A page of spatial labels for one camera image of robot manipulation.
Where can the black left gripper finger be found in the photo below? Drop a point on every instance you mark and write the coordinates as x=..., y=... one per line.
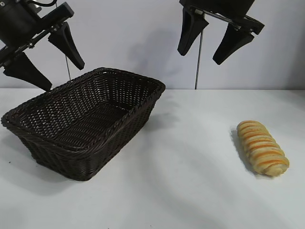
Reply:
x=68, y=45
x=26, y=72

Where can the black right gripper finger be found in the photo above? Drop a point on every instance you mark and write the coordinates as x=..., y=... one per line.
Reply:
x=232, y=44
x=190, y=31

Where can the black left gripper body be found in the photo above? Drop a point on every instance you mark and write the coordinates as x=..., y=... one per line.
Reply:
x=14, y=19

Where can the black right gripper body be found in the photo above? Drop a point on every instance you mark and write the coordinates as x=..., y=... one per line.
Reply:
x=221, y=7

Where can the dark brown wicker basket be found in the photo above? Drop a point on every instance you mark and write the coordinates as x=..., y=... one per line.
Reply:
x=78, y=133

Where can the long striped bread loaf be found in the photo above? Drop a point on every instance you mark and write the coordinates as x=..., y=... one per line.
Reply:
x=262, y=148

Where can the thin metal rod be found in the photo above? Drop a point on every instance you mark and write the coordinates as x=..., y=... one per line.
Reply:
x=198, y=62
x=68, y=70

